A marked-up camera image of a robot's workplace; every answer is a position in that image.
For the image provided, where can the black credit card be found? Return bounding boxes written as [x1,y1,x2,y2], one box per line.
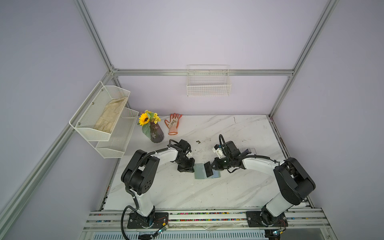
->
[204,162,214,178]

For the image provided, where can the green card holder wallet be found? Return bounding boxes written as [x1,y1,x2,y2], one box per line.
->
[194,163,221,180]

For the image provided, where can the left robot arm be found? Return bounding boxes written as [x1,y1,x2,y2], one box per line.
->
[121,140,195,220]

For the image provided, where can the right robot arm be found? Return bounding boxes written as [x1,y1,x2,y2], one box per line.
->
[205,141,316,227]

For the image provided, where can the clear acrylic card box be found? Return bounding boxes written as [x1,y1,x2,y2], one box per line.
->
[240,147,257,157]

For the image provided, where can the orange work glove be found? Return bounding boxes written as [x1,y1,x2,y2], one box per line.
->
[165,113,183,136]

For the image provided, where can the dark glass vase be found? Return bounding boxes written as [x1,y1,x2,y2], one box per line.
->
[150,122,165,143]

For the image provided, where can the yellow sunflower bouquet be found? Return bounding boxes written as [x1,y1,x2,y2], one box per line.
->
[138,110,161,126]

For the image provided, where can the white mesh lower shelf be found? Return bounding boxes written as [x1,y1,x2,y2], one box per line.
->
[94,108,139,159]

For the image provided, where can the white mesh shelf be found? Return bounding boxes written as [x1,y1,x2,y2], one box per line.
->
[94,108,139,159]
[69,82,131,142]

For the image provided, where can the beige cloth in shelf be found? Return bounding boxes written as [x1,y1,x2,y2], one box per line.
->
[94,97,128,134]

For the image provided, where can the white mesh upper shelf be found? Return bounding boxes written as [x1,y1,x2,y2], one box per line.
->
[69,82,131,142]

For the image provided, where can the black corrugated cable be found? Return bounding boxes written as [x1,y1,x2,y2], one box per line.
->
[120,138,184,240]

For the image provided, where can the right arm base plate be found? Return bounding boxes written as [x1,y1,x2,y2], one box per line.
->
[246,211,288,228]

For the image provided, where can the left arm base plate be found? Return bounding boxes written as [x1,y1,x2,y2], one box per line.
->
[126,212,169,229]

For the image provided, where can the white wire wall basket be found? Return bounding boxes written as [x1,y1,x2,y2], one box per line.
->
[187,65,232,97]

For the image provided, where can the aluminium front rail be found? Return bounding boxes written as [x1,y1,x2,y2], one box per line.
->
[83,207,331,232]

